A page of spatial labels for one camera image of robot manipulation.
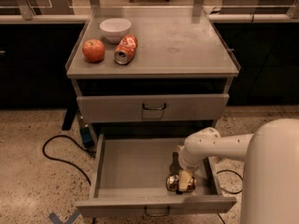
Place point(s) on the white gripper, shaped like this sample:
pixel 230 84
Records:
pixel 189 164

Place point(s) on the closed grey top drawer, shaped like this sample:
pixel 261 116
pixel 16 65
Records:
pixel 176 107

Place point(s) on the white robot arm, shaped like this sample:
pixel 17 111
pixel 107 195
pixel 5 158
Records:
pixel 270 191

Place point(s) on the blue power adapter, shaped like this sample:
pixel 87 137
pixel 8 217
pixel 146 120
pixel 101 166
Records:
pixel 86 137

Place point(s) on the red apple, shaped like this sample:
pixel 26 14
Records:
pixel 94 50

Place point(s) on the red soda can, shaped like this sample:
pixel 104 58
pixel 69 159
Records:
pixel 125 51

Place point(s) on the open grey middle drawer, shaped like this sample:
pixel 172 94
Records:
pixel 129 179

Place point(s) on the white bowl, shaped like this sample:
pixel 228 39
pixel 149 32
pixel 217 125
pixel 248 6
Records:
pixel 113 30

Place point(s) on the grey drawer cabinet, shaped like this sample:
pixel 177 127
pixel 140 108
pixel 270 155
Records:
pixel 178 52

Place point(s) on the orange gold can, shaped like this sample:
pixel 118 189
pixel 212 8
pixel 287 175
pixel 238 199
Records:
pixel 172 184

